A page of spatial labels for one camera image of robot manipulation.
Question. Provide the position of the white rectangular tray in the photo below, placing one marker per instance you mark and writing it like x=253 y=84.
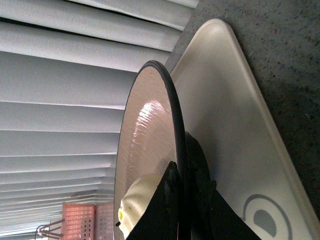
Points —
x=223 y=108

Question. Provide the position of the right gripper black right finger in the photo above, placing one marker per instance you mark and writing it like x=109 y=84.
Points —
x=211 y=217

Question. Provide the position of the white steamed bun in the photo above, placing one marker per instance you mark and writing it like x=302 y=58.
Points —
x=136 y=200

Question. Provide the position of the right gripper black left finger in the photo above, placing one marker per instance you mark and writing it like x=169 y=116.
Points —
x=160 y=220

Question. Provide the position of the beige plate with black rim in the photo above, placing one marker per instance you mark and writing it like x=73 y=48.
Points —
x=152 y=135

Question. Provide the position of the pink plastic crate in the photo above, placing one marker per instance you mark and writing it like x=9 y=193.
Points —
x=84 y=221

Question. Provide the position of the grey pleated curtain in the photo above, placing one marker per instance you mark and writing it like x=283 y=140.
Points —
x=66 y=69

